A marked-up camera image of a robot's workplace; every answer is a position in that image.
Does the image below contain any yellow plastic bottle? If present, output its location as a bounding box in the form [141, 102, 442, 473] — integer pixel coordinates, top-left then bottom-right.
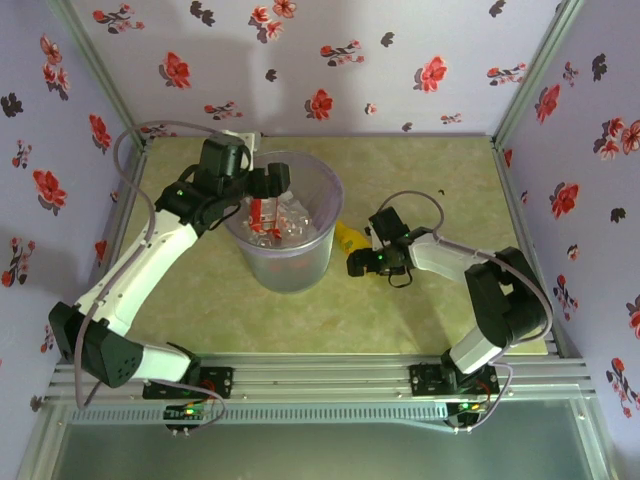
[333, 218, 375, 259]

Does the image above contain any clear bottle white red label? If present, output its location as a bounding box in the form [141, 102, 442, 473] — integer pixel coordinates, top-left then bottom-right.
[247, 196, 285, 245]

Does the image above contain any clear plastic bottle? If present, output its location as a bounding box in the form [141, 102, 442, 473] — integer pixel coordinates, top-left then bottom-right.
[279, 193, 321, 241]

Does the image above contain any translucent grey plastic bin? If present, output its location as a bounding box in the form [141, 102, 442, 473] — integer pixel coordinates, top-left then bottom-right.
[222, 151, 347, 295]

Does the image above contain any right circuit board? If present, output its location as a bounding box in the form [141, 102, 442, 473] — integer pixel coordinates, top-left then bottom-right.
[447, 399, 489, 416]

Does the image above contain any circuit board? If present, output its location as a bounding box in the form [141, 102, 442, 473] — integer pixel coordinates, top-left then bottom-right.
[164, 404, 207, 421]
[447, 399, 489, 416]

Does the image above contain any left circuit board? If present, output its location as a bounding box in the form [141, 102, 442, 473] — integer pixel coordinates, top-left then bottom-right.
[164, 404, 207, 421]

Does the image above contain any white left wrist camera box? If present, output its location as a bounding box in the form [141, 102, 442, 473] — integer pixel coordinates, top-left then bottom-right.
[219, 129, 262, 155]

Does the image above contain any grey right arm cable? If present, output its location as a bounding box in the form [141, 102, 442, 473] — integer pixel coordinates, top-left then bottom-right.
[378, 189, 555, 434]

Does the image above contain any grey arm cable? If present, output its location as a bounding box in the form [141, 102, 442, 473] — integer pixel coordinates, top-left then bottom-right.
[378, 189, 555, 434]
[74, 119, 227, 431]

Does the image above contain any grey left arm cable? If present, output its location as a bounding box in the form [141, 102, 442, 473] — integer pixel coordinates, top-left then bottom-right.
[74, 119, 227, 431]

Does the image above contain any aluminium table side rail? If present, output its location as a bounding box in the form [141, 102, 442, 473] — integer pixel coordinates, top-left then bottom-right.
[47, 137, 154, 361]
[489, 137, 599, 396]

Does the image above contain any aluminium front rail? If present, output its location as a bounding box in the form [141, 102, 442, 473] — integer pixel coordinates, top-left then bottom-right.
[47, 352, 599, 401]

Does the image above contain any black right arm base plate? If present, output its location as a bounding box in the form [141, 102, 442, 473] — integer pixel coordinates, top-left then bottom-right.
[408, 363, 501, 399]

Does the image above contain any aluminium frame post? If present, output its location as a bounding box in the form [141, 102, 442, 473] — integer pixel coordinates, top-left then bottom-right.
[492, 0, 586, 151]
[48, 0, 151, 151]

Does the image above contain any grey slotted cable duct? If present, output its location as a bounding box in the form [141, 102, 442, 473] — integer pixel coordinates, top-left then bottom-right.
[67, 402, 451, 426]

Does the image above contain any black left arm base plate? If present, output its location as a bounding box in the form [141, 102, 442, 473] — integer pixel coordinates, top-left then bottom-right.
[142, 366, 235, 401]

